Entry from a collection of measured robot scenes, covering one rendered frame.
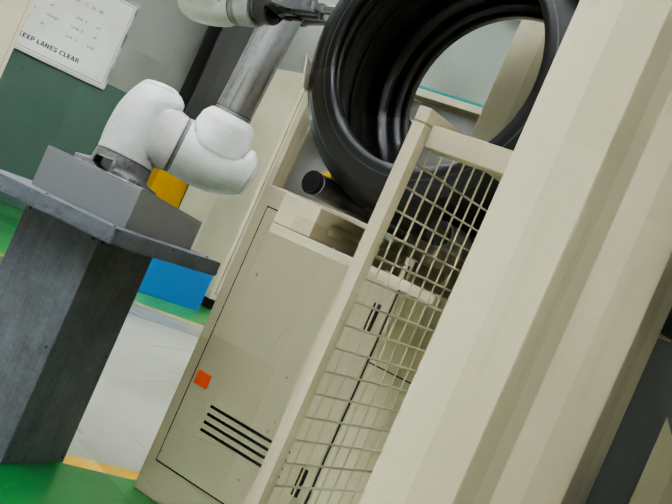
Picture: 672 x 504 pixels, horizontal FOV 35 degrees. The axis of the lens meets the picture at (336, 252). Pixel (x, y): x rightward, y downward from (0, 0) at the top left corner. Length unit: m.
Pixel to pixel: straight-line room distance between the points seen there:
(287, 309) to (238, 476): 0.44
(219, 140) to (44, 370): 0.72
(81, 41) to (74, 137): 0.88
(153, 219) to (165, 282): 4.96
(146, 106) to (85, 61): 7.36
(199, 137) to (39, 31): 7.26
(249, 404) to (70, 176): 0.73
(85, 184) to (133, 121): 0.20
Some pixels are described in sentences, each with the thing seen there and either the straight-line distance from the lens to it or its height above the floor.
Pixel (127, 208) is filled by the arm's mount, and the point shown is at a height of 0.70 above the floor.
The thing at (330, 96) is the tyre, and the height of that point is 1.06.
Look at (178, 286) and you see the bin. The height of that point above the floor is 0.13.
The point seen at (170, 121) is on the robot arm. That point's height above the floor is 0.94.
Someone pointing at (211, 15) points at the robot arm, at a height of 1.15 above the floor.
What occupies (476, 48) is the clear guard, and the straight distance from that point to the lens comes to 2.73.
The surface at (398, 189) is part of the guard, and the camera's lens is 1.25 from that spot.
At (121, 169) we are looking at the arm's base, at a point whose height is 0.78.
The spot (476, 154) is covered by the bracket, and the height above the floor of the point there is 0.97.
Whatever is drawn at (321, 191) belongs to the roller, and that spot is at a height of 0.89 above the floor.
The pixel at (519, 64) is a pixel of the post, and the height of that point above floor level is 1.31.
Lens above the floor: 0.80
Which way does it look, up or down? level
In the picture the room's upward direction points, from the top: 24 degrees clockwise
